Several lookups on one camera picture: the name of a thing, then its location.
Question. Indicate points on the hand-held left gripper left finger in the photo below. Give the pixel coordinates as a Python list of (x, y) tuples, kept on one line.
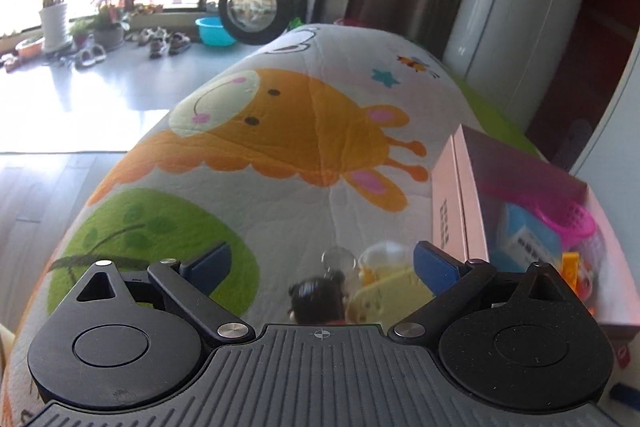
[(210, 264)]

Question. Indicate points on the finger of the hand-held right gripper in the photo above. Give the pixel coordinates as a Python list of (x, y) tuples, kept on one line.
[(625, 393)]

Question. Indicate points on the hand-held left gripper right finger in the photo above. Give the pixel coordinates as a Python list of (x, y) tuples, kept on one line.
[(435, 267)]

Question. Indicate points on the pale yellow toy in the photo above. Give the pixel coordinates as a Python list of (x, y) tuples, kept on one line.
[(390, 292)]

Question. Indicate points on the pink cardboard box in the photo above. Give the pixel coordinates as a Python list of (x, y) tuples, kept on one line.
[(452, 207)]

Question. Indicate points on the blue and white cotton packet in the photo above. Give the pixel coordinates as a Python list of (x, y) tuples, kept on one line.
[(530, 242)]

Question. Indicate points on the yellow toy building block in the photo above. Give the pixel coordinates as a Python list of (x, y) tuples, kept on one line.
[(571, 272)]

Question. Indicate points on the pink toy strainer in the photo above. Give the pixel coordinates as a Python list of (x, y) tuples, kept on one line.
[(565, 219)]

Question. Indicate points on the printed cartoon play mat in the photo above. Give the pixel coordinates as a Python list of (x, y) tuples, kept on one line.
[(280, 147)]

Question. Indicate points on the row of shoes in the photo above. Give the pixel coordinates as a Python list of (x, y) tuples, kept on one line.
[(165, 42)]

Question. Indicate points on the blue plastic basin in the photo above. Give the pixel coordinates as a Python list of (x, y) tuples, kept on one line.
[(215, 32)]

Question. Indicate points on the pair of grey sandals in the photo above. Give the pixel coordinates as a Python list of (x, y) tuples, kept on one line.
[(90, 56)]

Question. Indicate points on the pink flower pot plant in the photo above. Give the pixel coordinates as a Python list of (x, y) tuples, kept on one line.
[(107, 32)]

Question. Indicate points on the black round tyre mirror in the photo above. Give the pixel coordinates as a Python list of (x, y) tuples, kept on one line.
[(255, 7)]

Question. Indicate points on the small orange plant pot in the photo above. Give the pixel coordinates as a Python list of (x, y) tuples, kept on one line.
[(29, 48)]

